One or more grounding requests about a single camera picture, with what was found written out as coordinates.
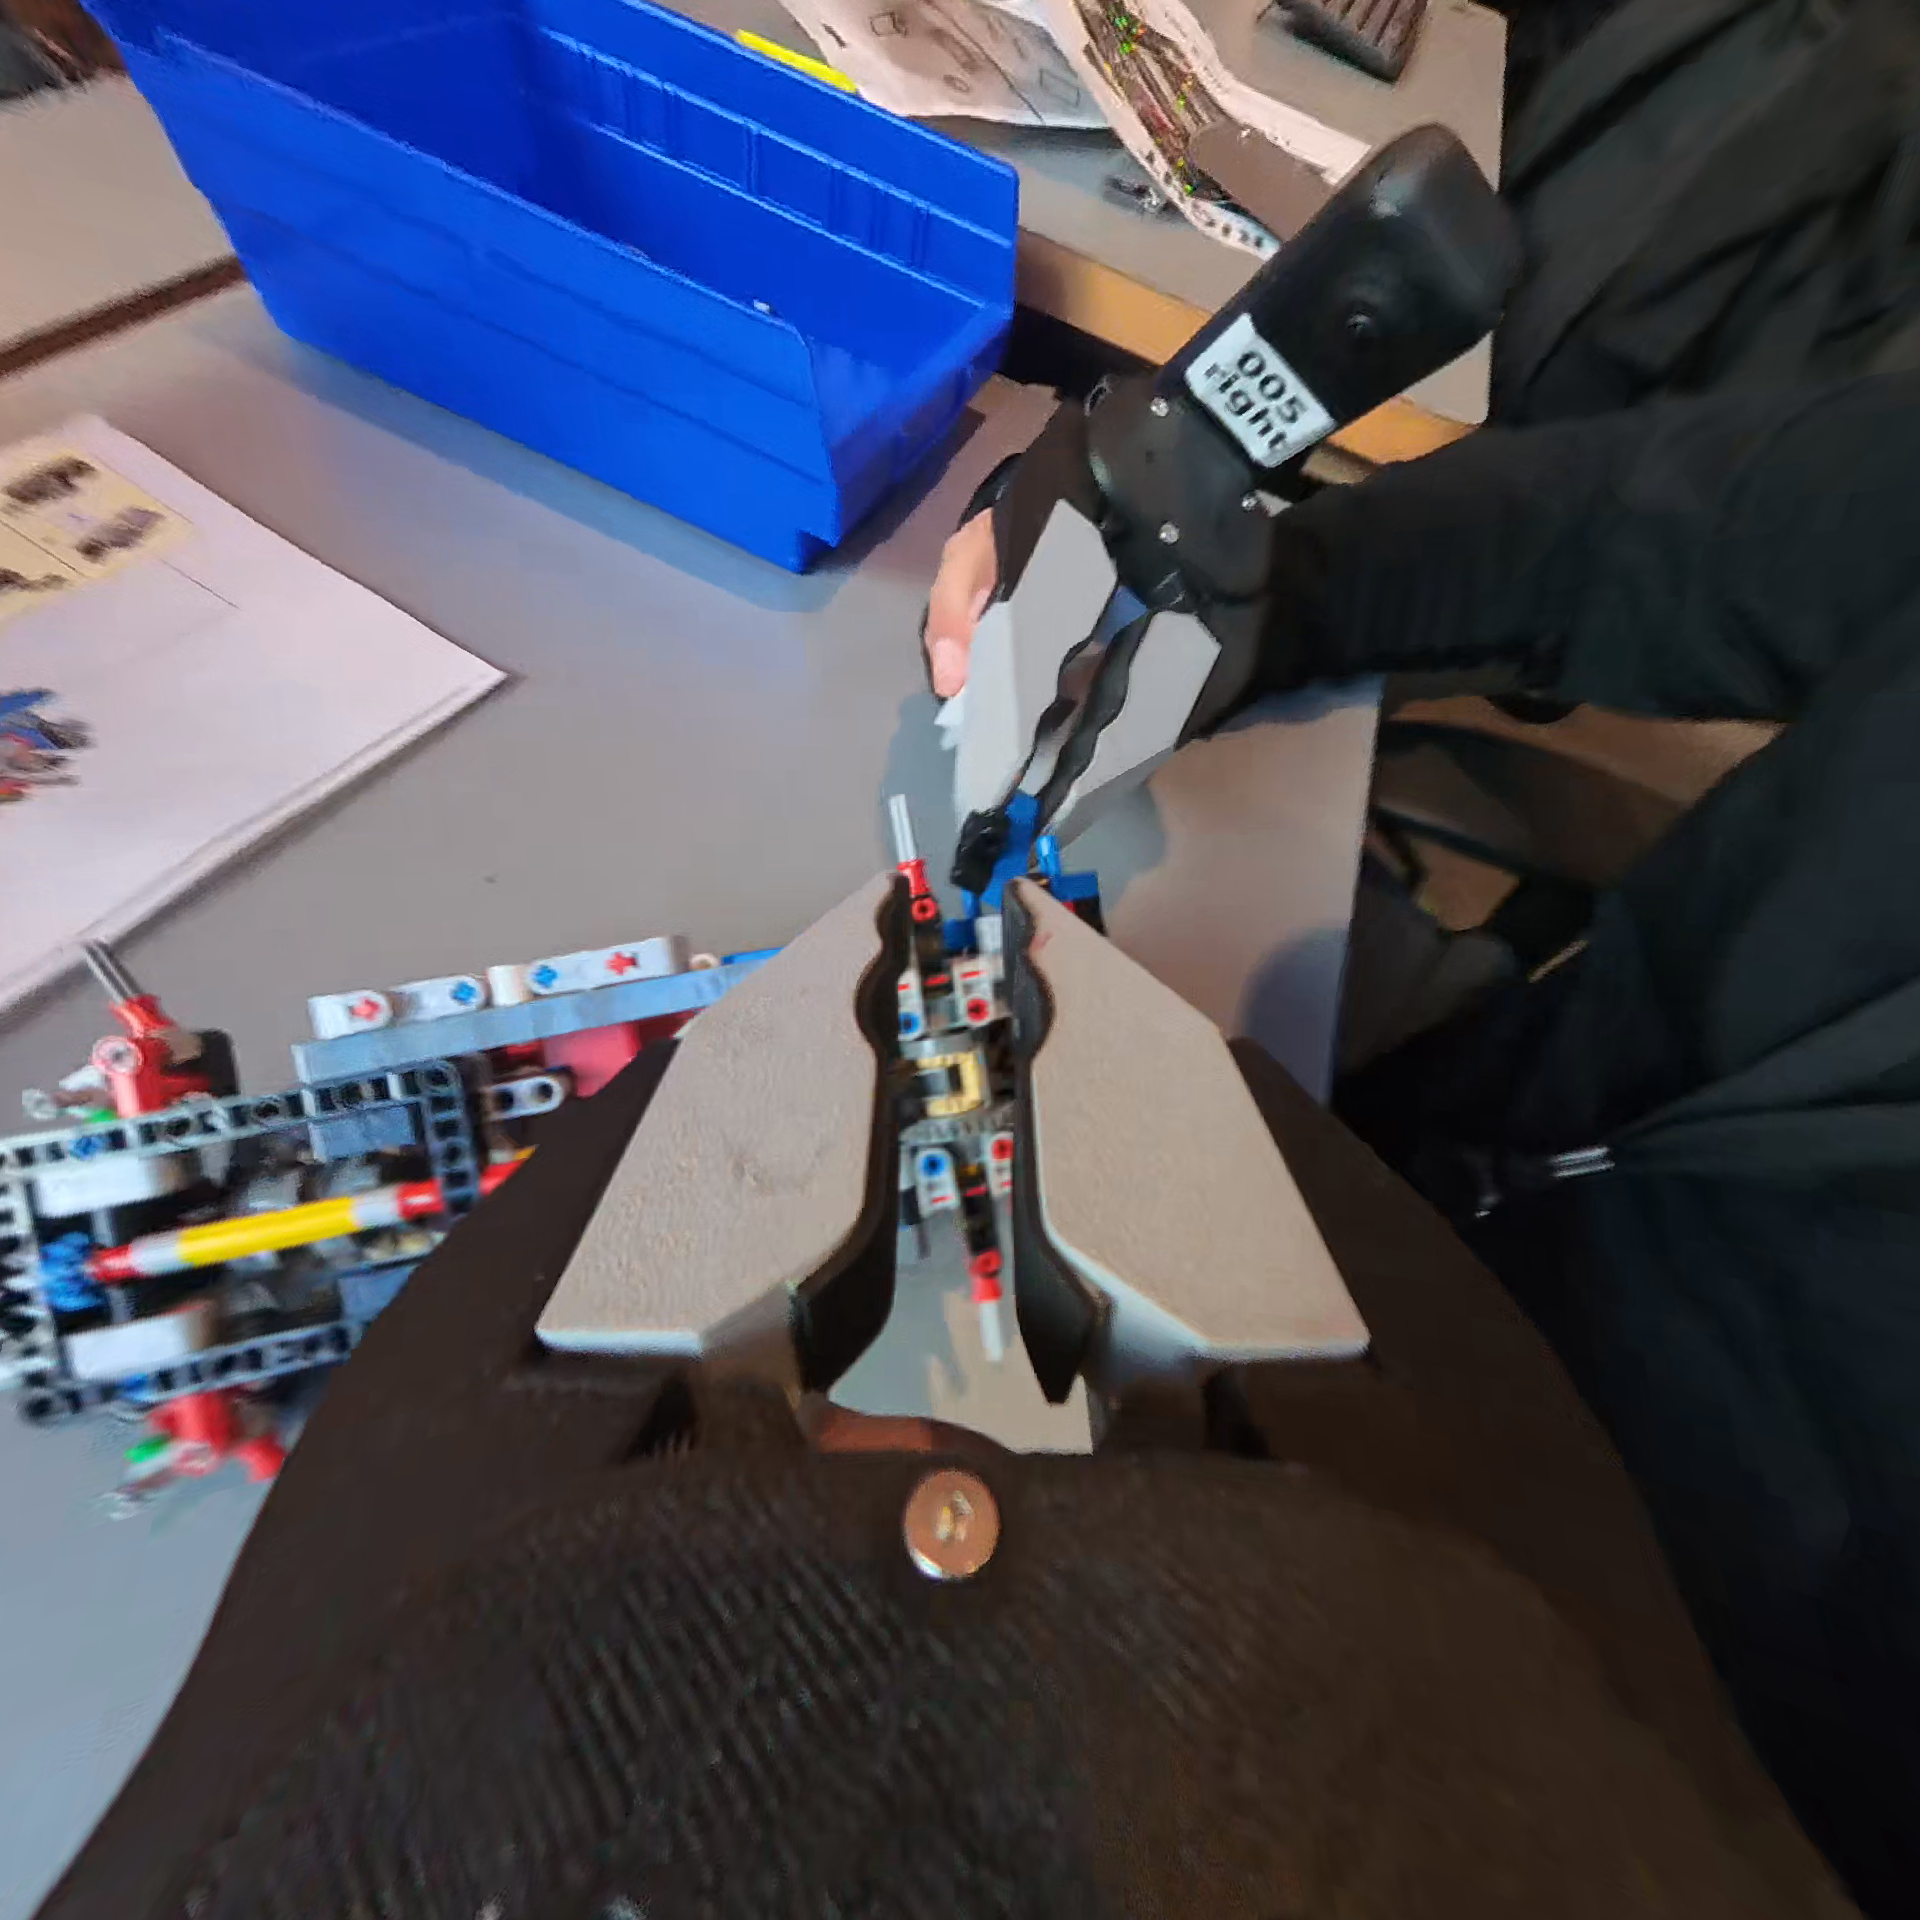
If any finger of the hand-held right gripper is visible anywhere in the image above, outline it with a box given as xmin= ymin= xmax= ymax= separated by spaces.
xmin=936 ymin=503 xmax=1123 ymax=827
xmin=1040 ymin=609 xmax=1221 ymax=843

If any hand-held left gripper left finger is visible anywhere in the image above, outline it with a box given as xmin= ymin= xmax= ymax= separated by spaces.
xmin=534 ymin=873 xmax=916 ymax=1395

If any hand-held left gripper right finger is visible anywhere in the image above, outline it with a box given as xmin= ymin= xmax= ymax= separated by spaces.
xmin=1002 ymin=877 xmax=1378 ymax=1409

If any blue brick piece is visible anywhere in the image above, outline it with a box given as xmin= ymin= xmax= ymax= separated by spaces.
xmin=952 ymin=792 xmax=1110 ymax=922

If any toy brick car chassis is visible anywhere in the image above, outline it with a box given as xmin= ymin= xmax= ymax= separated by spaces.
xmin=0 ymin=796 xmax=1113 ymax=1518

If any blue plastic bin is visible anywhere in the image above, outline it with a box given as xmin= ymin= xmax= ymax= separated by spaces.
xmin=84 ymin=0 xmax=1023 ymax=575

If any person's right hand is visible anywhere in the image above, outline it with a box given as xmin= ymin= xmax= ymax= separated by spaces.
xmin=924 ymin=508 xmax=1006 ymax=702

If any black keyboard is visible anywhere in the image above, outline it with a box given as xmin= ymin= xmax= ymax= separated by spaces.
xmin=1274 ymin=0 xmax=1430 ymax=79

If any black office chair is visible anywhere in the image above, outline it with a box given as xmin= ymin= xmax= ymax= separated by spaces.
xmin=1374 ymin=719 xmax=1600 ymax=977

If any printed paper sheet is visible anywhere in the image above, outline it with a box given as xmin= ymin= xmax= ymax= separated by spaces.
xmin=790 ymin=0 xmax=1378 ymax=256

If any toy building instruction booklet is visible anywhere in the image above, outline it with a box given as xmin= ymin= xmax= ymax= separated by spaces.
xmin=0 ymin=415 xmax=509 ymax=1015

